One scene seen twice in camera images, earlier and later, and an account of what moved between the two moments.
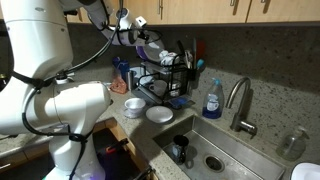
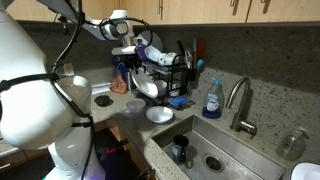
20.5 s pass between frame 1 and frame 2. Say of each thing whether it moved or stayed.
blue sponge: stayed
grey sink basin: stayed
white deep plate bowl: moved
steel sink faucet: stayed
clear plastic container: stayed
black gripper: moved
